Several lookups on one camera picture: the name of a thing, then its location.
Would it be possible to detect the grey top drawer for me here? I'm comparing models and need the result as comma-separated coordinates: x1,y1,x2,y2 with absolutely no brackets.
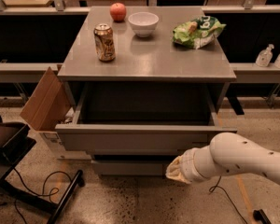
56,81,236,151

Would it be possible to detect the grey drawer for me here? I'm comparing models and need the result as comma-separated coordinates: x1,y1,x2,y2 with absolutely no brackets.
56,81,236,151
86,148,188,156
91,161,169,176

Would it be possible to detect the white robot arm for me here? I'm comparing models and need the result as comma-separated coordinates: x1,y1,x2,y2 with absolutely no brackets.
165,133,280,186

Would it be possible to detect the grey bottom drawer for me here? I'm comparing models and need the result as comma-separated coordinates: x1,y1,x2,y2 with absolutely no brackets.
91,161,169,176

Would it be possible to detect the grey drawer cabinet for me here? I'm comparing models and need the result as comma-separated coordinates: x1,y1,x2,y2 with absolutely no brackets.
58,7,236,163

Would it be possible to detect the grey middle drawer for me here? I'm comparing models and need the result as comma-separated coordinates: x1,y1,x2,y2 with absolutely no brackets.
86,148,188,156

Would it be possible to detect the black floor plug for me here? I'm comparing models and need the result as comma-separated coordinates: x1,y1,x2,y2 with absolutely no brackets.
253,209,272,224

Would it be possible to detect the green chip bag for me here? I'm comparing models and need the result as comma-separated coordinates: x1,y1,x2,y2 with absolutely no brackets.
173,16,226,49

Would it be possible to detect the open cardboard box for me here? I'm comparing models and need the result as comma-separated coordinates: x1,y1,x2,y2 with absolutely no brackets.
20,64,91,161

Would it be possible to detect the white bowl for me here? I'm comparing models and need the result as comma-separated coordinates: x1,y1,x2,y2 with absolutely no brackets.
128,12,159,37

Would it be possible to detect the gold soda can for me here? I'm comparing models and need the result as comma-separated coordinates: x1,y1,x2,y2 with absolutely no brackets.
93,23,116,62

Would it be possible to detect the red apple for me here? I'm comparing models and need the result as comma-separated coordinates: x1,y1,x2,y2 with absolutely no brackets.
110,3,127,22

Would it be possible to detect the black tray on stand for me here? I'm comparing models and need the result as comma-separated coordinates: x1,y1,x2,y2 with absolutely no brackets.
0,115,85,224

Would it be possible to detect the black floor cable right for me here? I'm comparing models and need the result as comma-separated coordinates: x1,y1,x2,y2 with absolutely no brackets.
208,175,248,224

